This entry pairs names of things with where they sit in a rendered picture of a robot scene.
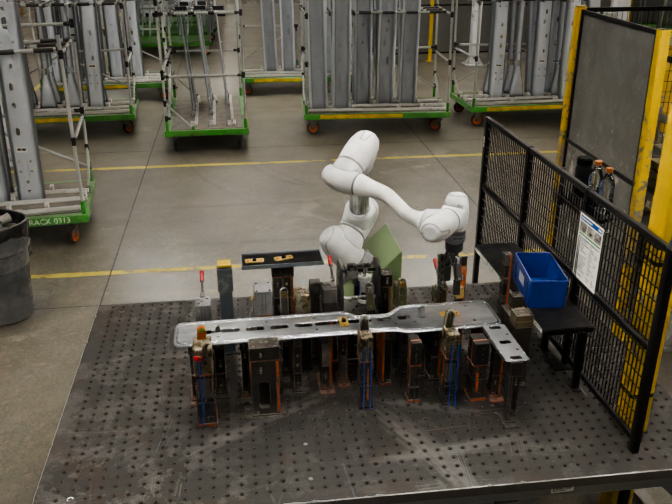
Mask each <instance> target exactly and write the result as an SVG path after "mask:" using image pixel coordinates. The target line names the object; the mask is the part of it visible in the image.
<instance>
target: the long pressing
mask: <svg viewBox="0 0 672 504"><path fill-rule="evenodd" d="M420 306H424V307H425V317H424V318H420V317H418V308H419V307H420ZM448 308H452V309H453V310H454V311H458V312H459V314H460V315H456V316H455V317H454V323H453V324H454V325H455V326H456V328H457V330H462V329H475V328H483V327H482V326H484V325H495V324H501V320H500V319H499V317H498V316H497V315H496V313H495V312H494V310H493V309H492V308H491V306H490V305H489V304H488V303H487V302H486V301H484V300H470V301H456V302H442V303H428V304H414V305H401V306H397V307H396V308H394V309H393V310H392V311H390V312H388V313H384V314H370V315H367V316H368V319H371V322H369V326H368V327H369V328H370V330H371V333H383V332H401V333H424V332H437V331H442V327H443V322H444V316H441V315H440V313H439V312H443V311H446V310H447V309H448ZM342 316H346V317H347V319H348V320H359V317H360V316H361V315H354V314H351V313H348V312H345V311H335V312H321V313H307V314H294V315H280V316H266V317H253V318H239V319H225V320H211V321H198V322H184V323H179V324H178V325H177V326H176V327H175V330H174V341H173V344H174V346H175V347H177V348H189V347H192V344H193V337H197V327H198V326H200V325H203V326H205V327H206V331H215V327H216V326H219V327H220V330H221V332H217V333H216V332H215V333H213V334H206V335H207V336H211V340H212V346H215V345H228V344H241V343H248V339H255V338H268V337H278V341H279V340H292V339H305V338H318V337H331V336H344V335H357V329H358V328H359V323H349V325H350V326H346V327H341V326H340V324H334V325H321V326H316V325H315V323H321V322H335V321H339V320H338V317H342ZM402 316H409V317H410V319H398V317H402ZM313 318H315V319H313ZM378 318H390V319H391V320H387V321H378ZM474 320H475V321H474ZM266 322H267V323H266ZM308 323H311V324H312V326H307V327H295V325H296V324H308ZM395 323H397V324H395ZM281 325H288V328H281V329H271V327H272V326H281ZM254 327H264V329H263V330H254V331H247V328H254ZM228 329H239V332H228V333H222V330H228ZM316 329H318V330H316Z"/></svg>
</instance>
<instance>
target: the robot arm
mask: <svg viewBox="0 0 672 504"><path fill-rule="evenodd" d="M378 150H379V140H378V138H377V136H376V135H375V134H374V133H372V132H370V131H367V130H364V131H360V132H358V133H356V134H355V135H354V136H352V137H351V139H350V140H349V141H348V142H347V144H346V145H345V147H344V148H343V150H342V152H341V154H340V156H339V158H338V159H337V160H336V161H335V163H334V164H329V165H327V166H326V167H325V168H324V169H323V171H322V179H323V181H324V182H325V183H326V184H327V185H328V186H329V187H331V188H333V189H334V190H336V191H339V192H342V193H345V194H349V201H348V202H347V203H346V205H345V209H344V213H343V216H342V220H341V222H340V224H339V225H338V226H330V227H329V228H327V229H325V230H324V231H323V233H322V234H321V236H320V246H321V248H322V250H323V252H324V254H325V255H326V256H328V255H331V256H332V262H333V263H334V264H335V265H336V266H337V259H341V261H342V264H343V269H344V263H353V262H354V263H361V262H364V263H368V262H371V264H372V265H373V257H375V256H372V255H371V254H370V253H369V250H367V249H365V250H364V249H362V246H363V241H364V239H365V238H366V237H367V235H368V234H369V233H370V231H371V229H372V228H373V226H374V224H375V222H376V220H377V218H378V215H379V207H378V204H377V203H376V201H375V200H374V199H372V198H376V199H380V200H382V201H384V202H385V203H386V204H387V205H388V206H389V207H390V208H392V209H393V210H394V211H395V212H396V213H397V214H398V215H399V216H400V217H401V218H402V219H404V220H405V221H407V222H409V223H411V224H412V225H414V226H416V227H417V228H418V229H419V232H420V233H421V235H422V237H423V238H424V239H425V240H426V241H429V242H440V241H443V240H444V241H445V250H446V251H445V255H444V259H443V263H444V277H443V281H450V279H451V266H449V265H452V266H453V273H454V280H453V293H452V295H460V284H461V281H462V268H461V258H459V254H458V253H460V252H461V251H462V250H463V243H464V242H465V237H466V227H467V224H468V220H469V201H468V197H467V195H465V194H464V193H462V192H451V193H449V194H448V195H447V197H446V199H445V201H444V205H443V206H442V209H426V210H425V211H416V210H413V209H411V208H410V207H409V206H408V205H407V204H406V203H405V202H404V201H403V200H402V199H401V198H400V197H399V196H398V195H397V194H396V193H395V192H394V191H393V190H392V189H390V188H388V187H387V186H385V185H383V184H381V183H379V182H376V181H375V180H373V179H371V178H370V171H371V170H372V168H373V165H374V162H375V159H376V156H377V152H378ZM370 197H371V198H370Z"/></svg>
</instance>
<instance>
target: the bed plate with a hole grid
mask: <svg viewBox="0 0 672 504"><path fill-rule="evenodd" d="M184 322H196V315H195V300H180V301H163V302H148V303H128V304H111V305H99V306H98V309H97V312H96V315H95V319H94V321H93V324H92V327H91V330H90V333H89V336H88V339H87V343H86V345H85V348H84V351H83V353H82V356H81V359H80V362H79V366H78V368H77V371H76V374H75V377H74V380H73V383H72V386H71V389H70V392H69V395H68V398H67V401H66V404H65V407H64V410H63V413H62V416H61V419H60V422H59V425H58V427H57V430H56V433H55V436H54V439H53V442H52V446H51V448H50V451H49V454H48V457H47V460H46V463H45V466H44V469H43V472H42V475H41V478H40V481H39V484H38V487H37V490H36V493H35V496H34V499H33V503H32V504H394V503H405V502H415V501H426V500H437V499H448V498H459V497H469V496H480V495H491V494H502V493H513V492H523V491H534V490H545V489H556V488H567V487H578V486H588V485H599V484H610V483H621V482H632V481H642V480H653V479H664V478H672V397H671V396H670V395H669V394H668V393H667V392H666V391H665V390H664V389H663V388H662V387H661V386H660V385H659V384H658V382H657V381H656V385H655V390H654V395H653V400H652V405H651V410H650V414H649V419H648V424H647V429H646V431H645V433H644V431H643V432H642V439H641V444H640V449H639V453H637V454H632V453H631V452H630V451H629V450H628V443H629V438H628V437H627V436H626V434H625V433H624V432H623V431H622V430H621V428H620V427H619V426H618V425H617V423H616V422H615V421H614V419H613V418H612V417H611V416H610V414H609V413H608V412H607V411H606V409H605V408H604V407H603V406H602V405H601V403H600V402H599V401H598V400H597V398H596V397H595V396H594V395H593V393H592V392H591V391H590V390H589V388H588V387H587V386H586V385H585V383H584V382H583V381H582V380H581V378H580V384H579V387H580V388H581V389H582V392H573V391H572V389H571V388H570V387H569V386H568V384H567V382H571V377H572V371H573V370H565V371H554V370H553V368H552V367H551V366H550V365H549V363H548V362H547V360H546V359H547V358H558V357H562V355H561V354H560V352H559V351H558V350H557V349H556V347H555V346H554V345H553V344H552V342H551V341H550V340H549V342H548V348H549V349H550V351H548V352H542V350H541V349H540V348H539V346H538V345H537V344H538V343H540V342H541V332H540V331H539V330H538V329H537V327H536V326H535V325H534V324H533V327H532V332H531V341H530V349H529V359H530V360H529V361H528V364H527V374H526V382H524V383H525V384H526V388H519V393H518V402H517V410H516V417H515V418H516V419H517V421H518V423H519V424H520V427H519V428H512V429H505V427H504V425H503V424H502V422H501V420H500V418H499V417H498V415H497V413H498V412H501V411H503V403H504V402H496V403H492V402H490V401H489V399H488V397H487V396H486V394H485V397H486V401H482V402H470V400H469V399H468V397H466V396H465V394H463V393H464V392H462V391H461V390H463V389H464V387H465V385H466V373H467V371H468V364H467V361H468V360H469V359H468V357H467V355H468V345H469V337H470V334H471V329H462V339H461V353H459V360H458V375H457V389H456V406H452V407H451V406H449V407H448V408H445V409H443V408H442V409H441V408H440V407H439V405H441V402H440V400H439V398H437V395H435V394H437V392H438V386H439V381H429V379H428V377H427V375H426V373H425V371H424V374H425V377H423V378H419V398H420V401H424V402H423V403H422V405H421V404H420V403H418V402H416V403H415V404H413V403H408V401H407V402H406V399H404V396H403V394H402V392H403V393H404V392H405V391H406V380H408V365H407V378H400V375H399V373H398V362H399V360H397V359H392V358H391V379H390V380H391V382H392V384H391V385H383V386H381V385H380V383H379V380H378V377H377V375H376V372H375V369H376V362H377V361H374V367H373V387H372V401H373V402H374V403H375V404H373V405H376V406H375V408H376V409H373V411H366V410H365V409H364V411H363V410H358V407H356V405H354V404H355V403H354V400H352V399H353V398H352V397H354V396H355V395H356V377H358V376H357V368H358V362H357V363H348V373H347V374H348V377H349V380H350V384H351V387H347V388H339V386H338V382H337V379H336V375H335V372H336V371H338V365H334V364H332V381H333V385H334V389H335V392H336V393H335V394H328V395H322V394H321V393H320V389H319V385H318V380H317V376H316V373H317V372H319V360H314V362H313V364H312V366H313V365H314V366H313V370H312V369H311V370H312V371H310V372H308V373H306V372H307V370H306V371H304V372H302V375H306V376H307V379H308V384H309V388H310V393H304V394H293V395H285V393H284V387H283V380H282V392H283V394H280V402H287V404H288V410H289V415H288V416H284V417H273V418H262V419H251V420H247V419H245V408H244V406H246V405H253V403H252V401H249V402H241V392H240V379H241V378H242V366H241V351H240V347H239V344H237V345H238V354H235V355H225V367H226V381H227V383H228V384H229V386H230V398H229V399H217V400H216V403H217V407H218V409H219V410H220V412H221V415H222V417H220V419H218V425H220V427H215V426H210V427H205V428H203V429H202V427H199V429H198V431H197V429H196V425H197V424H198V417H196V416H198V412H197V406H191V385H192V378H191V367H190V357H189V355H188V348H177V347H175V346H174V344H173V341H174V330H175V327H176V326H177V325H178V324H179V323H184Z"/></svg>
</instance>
